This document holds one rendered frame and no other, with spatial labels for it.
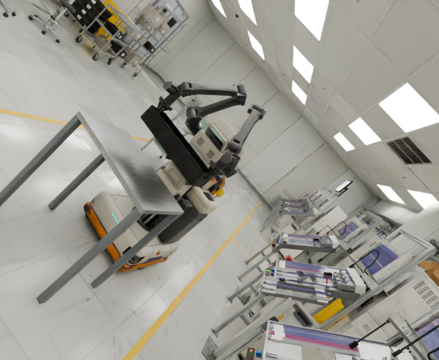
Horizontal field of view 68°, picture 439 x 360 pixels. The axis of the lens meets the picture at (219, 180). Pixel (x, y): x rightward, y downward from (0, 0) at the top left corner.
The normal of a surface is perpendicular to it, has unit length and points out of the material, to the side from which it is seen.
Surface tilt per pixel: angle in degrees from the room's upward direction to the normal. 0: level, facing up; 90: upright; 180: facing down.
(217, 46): 90
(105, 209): 90
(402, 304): 90
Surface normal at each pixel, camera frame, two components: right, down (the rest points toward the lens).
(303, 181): -0.22, 0.04
